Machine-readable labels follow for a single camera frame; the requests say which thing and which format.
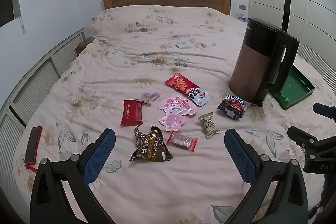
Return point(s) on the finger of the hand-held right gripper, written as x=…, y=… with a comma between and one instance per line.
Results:
x=321, y=109
x=299, y=134

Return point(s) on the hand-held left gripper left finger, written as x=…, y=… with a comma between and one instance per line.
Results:
x=101, y=157

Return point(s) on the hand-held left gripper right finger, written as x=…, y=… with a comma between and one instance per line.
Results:
x=240, y=158

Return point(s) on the green tray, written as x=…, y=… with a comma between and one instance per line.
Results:
x=294, y=90

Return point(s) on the green candy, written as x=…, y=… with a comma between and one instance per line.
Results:
x=209, y=125

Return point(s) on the brown chocolate packet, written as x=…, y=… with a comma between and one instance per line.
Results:
x=151, y=148

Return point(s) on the dark blue wafer packet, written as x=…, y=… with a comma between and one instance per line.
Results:
x=233, y=106

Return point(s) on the red snack packet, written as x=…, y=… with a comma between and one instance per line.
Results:
x=131, y=112

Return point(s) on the clear red-ended candy packet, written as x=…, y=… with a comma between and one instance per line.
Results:
x=182, y=141

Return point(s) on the small clear candy bag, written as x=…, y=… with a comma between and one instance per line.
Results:
x=149, y=96

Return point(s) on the pink cartoon character packet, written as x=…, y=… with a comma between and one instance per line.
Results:
x=176, y=109

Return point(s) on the red and white long packet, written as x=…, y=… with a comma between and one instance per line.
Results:
x=183, y=86

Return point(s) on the person's right forearm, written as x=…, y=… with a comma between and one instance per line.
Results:
x=329, y=187

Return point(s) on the black phone in red case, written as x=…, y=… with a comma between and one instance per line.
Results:
x=33, y=145

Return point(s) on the brown and black electric kettle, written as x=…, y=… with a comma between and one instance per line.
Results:
x=249, y=66

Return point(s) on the white slatted cabinet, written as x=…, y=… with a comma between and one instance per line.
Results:
x=39, y=77

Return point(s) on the wooden nightstand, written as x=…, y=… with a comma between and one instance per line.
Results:
x=82, y=47

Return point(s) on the small bottles cluster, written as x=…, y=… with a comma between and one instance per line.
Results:
x=242, y=17

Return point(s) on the wall switch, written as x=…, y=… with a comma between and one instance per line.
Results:
x=242, y=6

